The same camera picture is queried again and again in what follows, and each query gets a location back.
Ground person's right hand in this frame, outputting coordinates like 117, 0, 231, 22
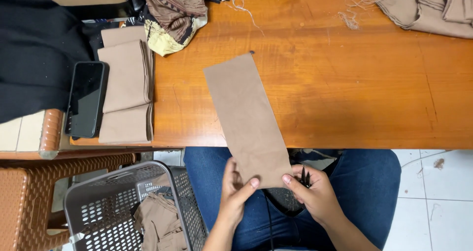
282, 164, 344, 229

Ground person's left hand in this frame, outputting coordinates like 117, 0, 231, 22
219, 157, 261, 227

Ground black thread snips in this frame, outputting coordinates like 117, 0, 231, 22
300, 166, 312, 189

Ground tan fabric piece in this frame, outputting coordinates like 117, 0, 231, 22
203, 53, 294, 189

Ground person's blue jeans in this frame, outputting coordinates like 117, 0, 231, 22
183, 147, 402, 251

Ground tan fabric pieces in basket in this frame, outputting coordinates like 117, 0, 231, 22
133, 173, 188, 251

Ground grey perforated plastic basket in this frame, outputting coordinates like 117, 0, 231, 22
63, 161, 208, 251

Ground stack of folded tan fabric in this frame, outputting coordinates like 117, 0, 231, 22
97, 25, 155, 145

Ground black smartphone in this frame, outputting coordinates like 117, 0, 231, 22
65, 61, 107, 139

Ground long loose thread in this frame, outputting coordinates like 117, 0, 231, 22
227, 0, 265, 36

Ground brown patterned cloth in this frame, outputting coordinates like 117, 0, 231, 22
126, 0, 208, 57

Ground brown plastic rattan chair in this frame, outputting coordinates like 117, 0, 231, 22
0, 108, 137, 251

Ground tangle of loose threads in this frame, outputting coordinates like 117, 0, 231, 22
338, 0, 385, 31

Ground heap of tan fabric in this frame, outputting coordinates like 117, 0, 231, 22
376, 0, 473, 39

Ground black cloth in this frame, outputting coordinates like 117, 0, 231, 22
0, 0, 108, 124

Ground black cable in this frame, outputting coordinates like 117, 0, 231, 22
264, 192, 275, 251

